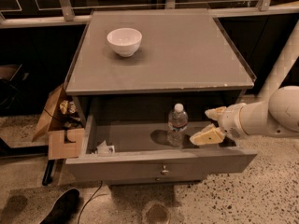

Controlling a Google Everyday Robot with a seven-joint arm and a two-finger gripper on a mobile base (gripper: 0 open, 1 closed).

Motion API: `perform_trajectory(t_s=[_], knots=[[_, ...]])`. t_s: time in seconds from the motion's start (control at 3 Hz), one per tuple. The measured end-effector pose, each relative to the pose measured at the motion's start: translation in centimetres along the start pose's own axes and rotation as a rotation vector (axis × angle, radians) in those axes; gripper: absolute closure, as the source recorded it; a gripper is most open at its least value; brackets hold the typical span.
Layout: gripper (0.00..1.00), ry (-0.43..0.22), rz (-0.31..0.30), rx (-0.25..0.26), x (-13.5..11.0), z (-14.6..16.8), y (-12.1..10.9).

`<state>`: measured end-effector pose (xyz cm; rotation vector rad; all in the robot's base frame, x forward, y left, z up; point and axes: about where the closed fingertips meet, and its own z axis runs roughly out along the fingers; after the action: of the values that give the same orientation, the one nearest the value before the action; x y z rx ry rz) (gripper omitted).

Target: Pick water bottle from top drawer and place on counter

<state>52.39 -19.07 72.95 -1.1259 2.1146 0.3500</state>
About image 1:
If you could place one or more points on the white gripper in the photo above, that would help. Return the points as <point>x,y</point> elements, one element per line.
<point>230,120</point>

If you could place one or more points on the grey wooden nightstand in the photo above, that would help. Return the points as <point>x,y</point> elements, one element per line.
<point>184,57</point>

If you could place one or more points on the brown cardboard box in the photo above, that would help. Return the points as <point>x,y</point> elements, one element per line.
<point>54,126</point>

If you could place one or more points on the brass drawer knob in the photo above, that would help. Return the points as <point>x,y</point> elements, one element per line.
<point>164,170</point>

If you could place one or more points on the black shoe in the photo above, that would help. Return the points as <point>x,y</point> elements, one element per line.
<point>63,208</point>

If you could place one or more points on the clear plastic water bottle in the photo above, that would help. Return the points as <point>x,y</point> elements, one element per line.
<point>177,124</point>

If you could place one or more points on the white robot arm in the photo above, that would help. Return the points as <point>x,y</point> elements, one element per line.
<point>275,113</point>

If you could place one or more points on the metal window railing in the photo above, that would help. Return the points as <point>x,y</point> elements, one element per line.
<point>38,13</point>

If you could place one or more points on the black bar on floor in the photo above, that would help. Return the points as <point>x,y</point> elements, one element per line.
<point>47,179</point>

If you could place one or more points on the open grey top drawer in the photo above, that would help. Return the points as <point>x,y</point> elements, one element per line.
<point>139,136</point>

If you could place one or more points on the white ceramic bowl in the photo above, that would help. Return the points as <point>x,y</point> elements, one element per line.
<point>124,41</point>

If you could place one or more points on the crumpled white paper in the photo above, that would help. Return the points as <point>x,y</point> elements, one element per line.
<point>104,148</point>

